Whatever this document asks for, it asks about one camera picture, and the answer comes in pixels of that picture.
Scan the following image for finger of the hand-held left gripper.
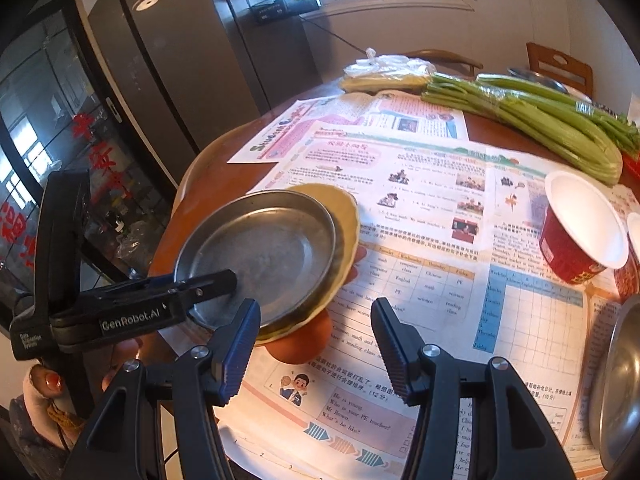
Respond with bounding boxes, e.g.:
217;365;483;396
145;269;239;314

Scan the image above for black wire storage rack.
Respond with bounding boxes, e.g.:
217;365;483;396
249;0;322;27

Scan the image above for red paper bowl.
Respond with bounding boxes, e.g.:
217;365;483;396
538;170;630;285
613;212;640;304

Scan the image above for thick celery bunch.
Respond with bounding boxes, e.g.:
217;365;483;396
421;73;624;187

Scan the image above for yellow leaf-shaped plate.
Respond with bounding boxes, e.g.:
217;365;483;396
254;182;362;346

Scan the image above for person's left hand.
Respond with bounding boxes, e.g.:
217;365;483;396
30;337;146;397

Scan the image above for wooden chair with cutout back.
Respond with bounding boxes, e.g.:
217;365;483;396
525;42;594;97

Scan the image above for thin leafy celery bunch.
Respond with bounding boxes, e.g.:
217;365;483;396
475;73;640;154

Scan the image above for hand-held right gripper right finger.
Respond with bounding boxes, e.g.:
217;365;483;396
371;297;578;480

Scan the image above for grey refrigerator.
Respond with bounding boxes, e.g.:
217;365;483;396
69;0;282;197

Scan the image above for large printed newspaper sheet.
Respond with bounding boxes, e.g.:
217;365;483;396
165;122;640;480

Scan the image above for orange flower-shaped plate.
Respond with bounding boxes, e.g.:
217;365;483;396
266;259;362;366

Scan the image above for pink-titled newspaper sheet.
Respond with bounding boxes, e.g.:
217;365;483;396
227;90;469;164

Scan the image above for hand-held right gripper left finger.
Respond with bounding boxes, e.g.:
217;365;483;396
62;298;262;480

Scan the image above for small steel bowl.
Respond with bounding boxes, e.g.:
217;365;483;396
507;67;569;94

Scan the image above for shallow round steel plate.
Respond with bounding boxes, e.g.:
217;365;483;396
173;189;337;331

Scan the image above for person's left forearm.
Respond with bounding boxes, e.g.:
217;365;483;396
9;391;89;462

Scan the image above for plastic bag of yellow food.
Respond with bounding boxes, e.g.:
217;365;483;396
340;48;434;95

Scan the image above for wooden chair with curved back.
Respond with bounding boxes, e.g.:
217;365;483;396
399;49;484;79

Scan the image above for large steel bowl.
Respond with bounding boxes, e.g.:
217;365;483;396
587;293;640;472

